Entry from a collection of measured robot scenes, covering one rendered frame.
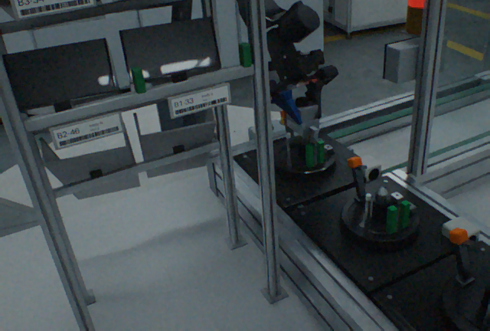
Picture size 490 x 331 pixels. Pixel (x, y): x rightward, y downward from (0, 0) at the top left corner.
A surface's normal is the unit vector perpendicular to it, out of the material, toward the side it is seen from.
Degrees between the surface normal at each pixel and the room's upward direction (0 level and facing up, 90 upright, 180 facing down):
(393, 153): 0
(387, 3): 91
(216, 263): 0
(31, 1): 90
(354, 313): 0
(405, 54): 90
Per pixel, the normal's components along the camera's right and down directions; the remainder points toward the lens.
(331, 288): -0.08, -0.87
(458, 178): 0.44, 0.41
